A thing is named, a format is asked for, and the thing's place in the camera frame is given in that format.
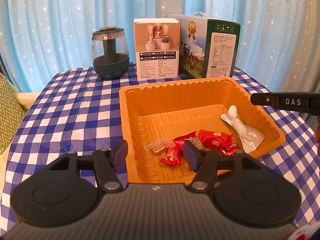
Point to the green milk carton box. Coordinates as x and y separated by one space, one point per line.
220 50

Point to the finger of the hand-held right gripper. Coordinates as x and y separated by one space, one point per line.
263 99

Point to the blue star curtain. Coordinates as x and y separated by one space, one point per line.
62 17

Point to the red white patterned clothing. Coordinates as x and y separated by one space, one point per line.
303 235

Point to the green zigzag cushion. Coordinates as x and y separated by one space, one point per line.
10 115

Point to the dark green humidifier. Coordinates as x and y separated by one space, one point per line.
111 62

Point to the small red candy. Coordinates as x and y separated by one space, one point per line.
170 156

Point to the white cardboard box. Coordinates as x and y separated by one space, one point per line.
156 62

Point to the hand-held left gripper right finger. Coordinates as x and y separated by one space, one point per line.
191 156

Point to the orange plastic tray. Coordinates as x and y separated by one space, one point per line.
175 110

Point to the clear candy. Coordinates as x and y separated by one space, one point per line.
156 147

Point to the pale yellow sofa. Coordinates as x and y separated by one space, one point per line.
28 100

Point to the green silver snack packet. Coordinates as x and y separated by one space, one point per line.
241 130

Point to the large red snack packet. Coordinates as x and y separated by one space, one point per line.
215 140

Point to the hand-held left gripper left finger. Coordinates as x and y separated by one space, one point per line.
120 155

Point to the blue white checkered tablecloth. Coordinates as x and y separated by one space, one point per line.
75 117

